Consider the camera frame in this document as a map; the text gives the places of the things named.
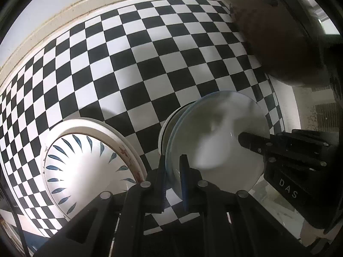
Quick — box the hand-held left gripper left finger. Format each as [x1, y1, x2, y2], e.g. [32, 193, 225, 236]
[33, 154, 168, 257]

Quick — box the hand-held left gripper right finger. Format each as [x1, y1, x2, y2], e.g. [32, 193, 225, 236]
[179, 154, 313, 257]

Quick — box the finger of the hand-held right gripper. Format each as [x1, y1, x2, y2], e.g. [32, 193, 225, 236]
[238, 132, 274, 154]

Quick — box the pale blue glass plate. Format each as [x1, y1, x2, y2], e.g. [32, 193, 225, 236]
[165, 90, 271, 201]

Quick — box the large white floral plate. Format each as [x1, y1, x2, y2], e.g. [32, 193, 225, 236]
[42, 124, 144, 220]

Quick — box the white plate blue leaf pattern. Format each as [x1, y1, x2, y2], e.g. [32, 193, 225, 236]
[43, 132, 138, 218]

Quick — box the white bowl thin dark rim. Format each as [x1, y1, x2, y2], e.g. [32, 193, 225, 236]
[158, 107, 193, 156]

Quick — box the white plate with blue petals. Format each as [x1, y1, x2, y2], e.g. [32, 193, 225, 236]
[40, 118, 148, 223]

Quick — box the dark brown round object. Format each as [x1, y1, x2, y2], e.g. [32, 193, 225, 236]
[220, 0, 333, 87]

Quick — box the black white checkered tablecloth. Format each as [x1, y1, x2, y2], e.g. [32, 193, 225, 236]
[0, 0, 284, 237]

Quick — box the black cable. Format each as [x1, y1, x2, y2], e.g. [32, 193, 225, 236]
[0, 187, 30, 257]

